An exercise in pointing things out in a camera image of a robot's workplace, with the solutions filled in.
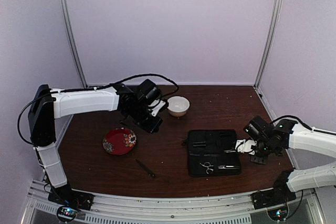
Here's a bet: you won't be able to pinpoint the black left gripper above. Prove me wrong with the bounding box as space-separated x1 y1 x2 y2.
127 102 164 134

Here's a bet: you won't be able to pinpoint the silver hair cutting scissors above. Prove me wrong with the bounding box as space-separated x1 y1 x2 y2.
216 165 240 170

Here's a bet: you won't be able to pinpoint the black hair clip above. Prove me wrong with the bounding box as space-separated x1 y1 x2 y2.
135 159 156 178

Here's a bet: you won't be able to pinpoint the black zippered tool case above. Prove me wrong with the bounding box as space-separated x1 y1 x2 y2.
183 130 242 177

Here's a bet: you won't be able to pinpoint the silver thinning scissors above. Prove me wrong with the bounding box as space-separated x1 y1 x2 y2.
200 162 214 174

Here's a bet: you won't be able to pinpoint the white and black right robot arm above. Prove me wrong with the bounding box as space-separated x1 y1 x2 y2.
236 115 335 204

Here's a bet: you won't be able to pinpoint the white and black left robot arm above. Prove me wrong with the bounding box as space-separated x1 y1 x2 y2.
23 79 167 205

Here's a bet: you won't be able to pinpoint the white ceramic bowl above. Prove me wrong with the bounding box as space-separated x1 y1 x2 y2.
167 96 190 118

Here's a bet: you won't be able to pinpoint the red floral plate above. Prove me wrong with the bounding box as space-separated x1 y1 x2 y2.
102 127 137 155

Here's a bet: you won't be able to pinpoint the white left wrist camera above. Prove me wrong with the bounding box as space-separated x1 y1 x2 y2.
148 99 169 116

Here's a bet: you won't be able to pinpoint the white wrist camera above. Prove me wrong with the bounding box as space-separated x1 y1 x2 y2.
148 99 169 116
235 139 257 155

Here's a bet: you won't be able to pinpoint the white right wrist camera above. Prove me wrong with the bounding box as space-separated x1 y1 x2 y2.
235 139 257 155

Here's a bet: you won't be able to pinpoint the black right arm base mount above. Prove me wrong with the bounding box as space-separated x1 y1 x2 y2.
251 189 297 210

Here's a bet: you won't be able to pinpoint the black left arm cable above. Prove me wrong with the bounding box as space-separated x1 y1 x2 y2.
89 73 180 99

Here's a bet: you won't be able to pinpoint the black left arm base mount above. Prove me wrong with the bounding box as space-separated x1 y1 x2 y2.
48 185 94 210

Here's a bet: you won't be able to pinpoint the left aluminium frame post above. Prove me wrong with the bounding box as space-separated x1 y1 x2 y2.
60 0 88 88

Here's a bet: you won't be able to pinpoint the aluminium frame post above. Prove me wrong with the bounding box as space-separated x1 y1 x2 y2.
60 0 88 88
254 0 283 90

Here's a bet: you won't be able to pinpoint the right aluminium frame post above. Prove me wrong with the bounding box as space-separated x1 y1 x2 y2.
254 0 283 90

